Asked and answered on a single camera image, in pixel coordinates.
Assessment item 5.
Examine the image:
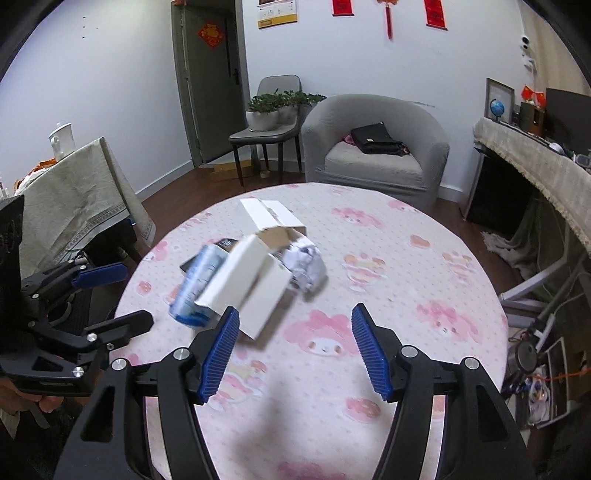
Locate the red hanging knot ornament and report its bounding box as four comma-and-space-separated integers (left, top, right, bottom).
376, 0, 400, 40

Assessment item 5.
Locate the beige lace desk cloth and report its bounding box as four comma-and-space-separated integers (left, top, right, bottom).
473, 117, 591, 257

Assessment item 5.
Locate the grey armchair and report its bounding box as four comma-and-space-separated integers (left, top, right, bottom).
301, 93, 451, 209

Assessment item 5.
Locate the black monitor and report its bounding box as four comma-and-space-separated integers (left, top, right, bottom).
545, 87, 591, 145

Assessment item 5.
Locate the white paper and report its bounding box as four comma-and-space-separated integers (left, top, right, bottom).
281, 239, 329, 302

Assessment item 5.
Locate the white cardboard box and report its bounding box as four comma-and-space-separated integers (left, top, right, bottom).
194, 233, 294, 343
239, 198, 309, 252

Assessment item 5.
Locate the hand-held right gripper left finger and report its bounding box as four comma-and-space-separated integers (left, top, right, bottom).
53, 305, 241, 480

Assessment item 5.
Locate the potted plant white pot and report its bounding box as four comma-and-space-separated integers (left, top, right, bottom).
246, 92, 289, 133
276, 90, 328, 124

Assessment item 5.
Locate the grey dining chair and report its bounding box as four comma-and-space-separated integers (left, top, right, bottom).
229, 75, 306, 186

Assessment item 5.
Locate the framed picture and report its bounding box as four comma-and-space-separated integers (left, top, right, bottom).
484, 78, 516, 124

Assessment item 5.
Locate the pink printed tablecloth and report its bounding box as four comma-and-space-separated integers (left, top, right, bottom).
113, 182, 509, 480

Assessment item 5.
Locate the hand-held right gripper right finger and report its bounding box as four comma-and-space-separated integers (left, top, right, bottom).
351, 304, 539, 480

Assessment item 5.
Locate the blue white packet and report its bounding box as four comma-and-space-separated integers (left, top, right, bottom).
167, 244, 229, 326

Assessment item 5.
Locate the flat cardboard piece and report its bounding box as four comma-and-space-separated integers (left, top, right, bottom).
209, 161, 260, 179

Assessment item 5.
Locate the white lidded mug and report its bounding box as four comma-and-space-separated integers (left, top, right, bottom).
49, 122, 75, 160

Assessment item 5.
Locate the wall calendar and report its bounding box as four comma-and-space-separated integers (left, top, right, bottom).
257, 0, 299, 30

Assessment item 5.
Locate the red door decoration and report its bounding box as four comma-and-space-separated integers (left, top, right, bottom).
197, 24, 223, 49

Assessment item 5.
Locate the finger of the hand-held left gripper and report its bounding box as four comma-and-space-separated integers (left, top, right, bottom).
21, 261, 129, 319
69, 310, 154, 371

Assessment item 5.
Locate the brown wooden box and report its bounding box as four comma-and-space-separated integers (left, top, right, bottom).
519, 102, 546, 136

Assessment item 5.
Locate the black handbag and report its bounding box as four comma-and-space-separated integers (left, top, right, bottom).
350, 122, 405, 156

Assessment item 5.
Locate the white desk frame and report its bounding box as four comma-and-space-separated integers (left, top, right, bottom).
499, 253, 588, 315

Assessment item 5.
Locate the grey beige table cloth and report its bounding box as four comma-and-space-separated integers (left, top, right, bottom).
16, 137, 156, 278

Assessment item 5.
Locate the person's left hand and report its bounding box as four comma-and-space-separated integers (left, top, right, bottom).
0, 376, 64, 416

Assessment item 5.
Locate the grey door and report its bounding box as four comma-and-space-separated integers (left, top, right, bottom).
171, 0, 249, 168

